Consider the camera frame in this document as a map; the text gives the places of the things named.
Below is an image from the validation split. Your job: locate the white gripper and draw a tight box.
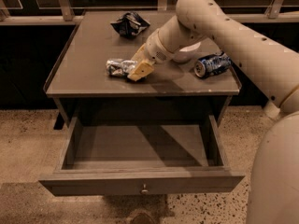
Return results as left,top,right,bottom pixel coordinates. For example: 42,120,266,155
128,29,174,81

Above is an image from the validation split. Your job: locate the silver redbull can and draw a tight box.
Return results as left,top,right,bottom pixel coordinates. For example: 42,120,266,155
106,59,137,77

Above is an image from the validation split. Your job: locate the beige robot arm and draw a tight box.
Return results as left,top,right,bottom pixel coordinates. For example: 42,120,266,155
129,0,299,224

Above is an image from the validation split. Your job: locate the blue pepsi can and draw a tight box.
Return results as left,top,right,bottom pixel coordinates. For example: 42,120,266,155
193,51,233,79

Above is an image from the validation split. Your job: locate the open grey top drawer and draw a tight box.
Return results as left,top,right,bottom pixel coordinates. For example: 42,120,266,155
39,116,245,196

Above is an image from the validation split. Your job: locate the metal drawer knob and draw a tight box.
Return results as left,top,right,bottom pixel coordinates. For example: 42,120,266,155
140,184,149,195

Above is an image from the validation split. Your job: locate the crumpled dark chip bag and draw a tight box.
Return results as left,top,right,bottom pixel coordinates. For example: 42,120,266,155
110,11,150,38

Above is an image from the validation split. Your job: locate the white ceramic bowl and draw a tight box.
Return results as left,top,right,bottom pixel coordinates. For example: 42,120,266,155
173,42,201,63

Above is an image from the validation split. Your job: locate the grey wooden cabinet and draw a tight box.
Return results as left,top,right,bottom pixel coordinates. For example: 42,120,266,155
45,11,240,125

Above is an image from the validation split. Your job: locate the metal railing frame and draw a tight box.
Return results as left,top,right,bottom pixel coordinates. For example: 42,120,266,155
0,0,299,26

